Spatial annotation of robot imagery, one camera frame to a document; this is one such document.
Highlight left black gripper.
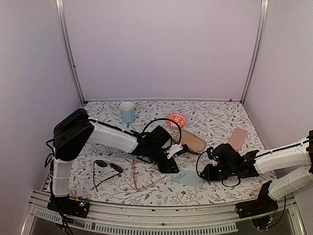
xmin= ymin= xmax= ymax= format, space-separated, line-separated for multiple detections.
xmin=147 ymin=145 xmax=179 ymax=174

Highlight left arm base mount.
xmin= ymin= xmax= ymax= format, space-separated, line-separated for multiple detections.
xmin=47 ymin=194 xmax=90 ymax=218

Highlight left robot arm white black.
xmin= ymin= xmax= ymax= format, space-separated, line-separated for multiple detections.
xmin=46 ymin=108 xmax=182 ymax=212

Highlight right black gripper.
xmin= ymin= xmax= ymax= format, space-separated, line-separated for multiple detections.
xmin=201 ymin=164 xmax=236 ymax=182

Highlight brown striped glasses case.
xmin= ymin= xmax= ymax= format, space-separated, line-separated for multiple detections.
xmin=173 ymin=129 xmax=206 ymax=154

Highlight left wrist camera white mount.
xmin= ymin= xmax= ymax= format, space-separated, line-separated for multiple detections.
xmin=166 ymin=144 xmax=189 ymax=159

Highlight floral patterned table mat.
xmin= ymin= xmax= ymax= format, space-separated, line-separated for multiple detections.
xmin=68 ymin=101 xmax=276 ymax=207

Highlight blue cleaning cloth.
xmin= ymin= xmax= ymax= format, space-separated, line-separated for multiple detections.
xmin=172 ymin=170 xmax=204 ymax=188

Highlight left aluminium frame post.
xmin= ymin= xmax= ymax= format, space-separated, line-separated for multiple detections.
xmin=55 ymin=0 xmax=86 ymax=105

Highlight red patterned small bowl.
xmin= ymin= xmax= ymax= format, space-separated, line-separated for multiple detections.
xmin=166 ymin=113 xmax=187 ymax=129

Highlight aluminium frame post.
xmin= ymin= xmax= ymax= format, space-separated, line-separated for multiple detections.
xmin=55 ymin=0 xmax=86 ymax=105
xmin=240 ymin=0 xmax=268 ymax=106

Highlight right aluminium frame post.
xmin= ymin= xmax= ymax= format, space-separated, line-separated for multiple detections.
xmin=240 ymin=0 xmax=268 ymax=106

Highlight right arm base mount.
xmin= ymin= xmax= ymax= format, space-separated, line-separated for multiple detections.
xmin=235 ymin=181 xmax=278 ymax=230

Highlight pink translucent plastic cup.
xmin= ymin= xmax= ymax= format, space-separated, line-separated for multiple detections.
xmin=228 ymin=128 xmax=247 ymax=152

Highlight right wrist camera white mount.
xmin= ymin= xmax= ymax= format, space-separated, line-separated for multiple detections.
xmin=206 ymin=147 xmax=218 ymax=162

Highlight black sunglasses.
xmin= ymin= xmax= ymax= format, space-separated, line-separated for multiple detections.
xmin=93 ymin=160 xmax=124 ymax=193

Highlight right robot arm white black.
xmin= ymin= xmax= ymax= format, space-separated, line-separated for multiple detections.
xmin=197 ymin=131 xmax=313 ymax=213

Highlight light blue paper cup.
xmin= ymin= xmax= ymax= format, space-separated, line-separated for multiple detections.
xmin=119 ymin=101 xmax=135 ymax=124

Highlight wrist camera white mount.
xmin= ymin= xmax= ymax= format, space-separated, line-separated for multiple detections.
xmin=166 ymin=144 xmax=189 ymax=159
xmin=206 ymin=147 xmax=218 ymax=162

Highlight clear pink frame glasses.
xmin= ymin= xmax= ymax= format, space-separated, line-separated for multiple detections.
xmin=132 ymin=160 xmax=166 ymax=191

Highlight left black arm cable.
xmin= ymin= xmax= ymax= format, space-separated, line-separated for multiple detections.
xmin=141 ymin=118 xmax=183 ymax=144

